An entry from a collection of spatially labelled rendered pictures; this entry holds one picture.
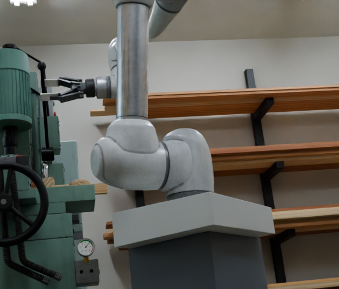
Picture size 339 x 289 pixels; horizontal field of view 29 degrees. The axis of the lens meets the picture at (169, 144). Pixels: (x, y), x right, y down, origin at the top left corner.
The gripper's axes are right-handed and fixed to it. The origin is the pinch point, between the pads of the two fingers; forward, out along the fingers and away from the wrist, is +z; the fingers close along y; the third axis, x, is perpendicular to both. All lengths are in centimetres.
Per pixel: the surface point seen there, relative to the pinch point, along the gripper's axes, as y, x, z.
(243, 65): 251, -95, -157
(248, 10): 234, -43, -152
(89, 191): -36.1, -25.5, -15.0
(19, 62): 11.8, 7.4, 9.0
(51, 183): -32.7, -22.9, -1.7
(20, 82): 6.1, 0.8, 8.7
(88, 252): -57, -37, -13
